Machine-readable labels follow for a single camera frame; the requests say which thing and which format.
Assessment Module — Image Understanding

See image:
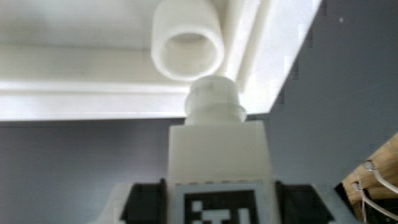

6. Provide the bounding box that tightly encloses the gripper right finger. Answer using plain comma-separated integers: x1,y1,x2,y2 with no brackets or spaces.
275,181,360,224

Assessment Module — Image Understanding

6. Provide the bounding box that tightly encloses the white square tabletop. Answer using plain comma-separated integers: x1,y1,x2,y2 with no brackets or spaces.
0,0,321,121

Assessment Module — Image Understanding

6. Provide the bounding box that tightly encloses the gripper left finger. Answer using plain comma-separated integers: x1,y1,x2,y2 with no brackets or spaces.
90,179,166,224

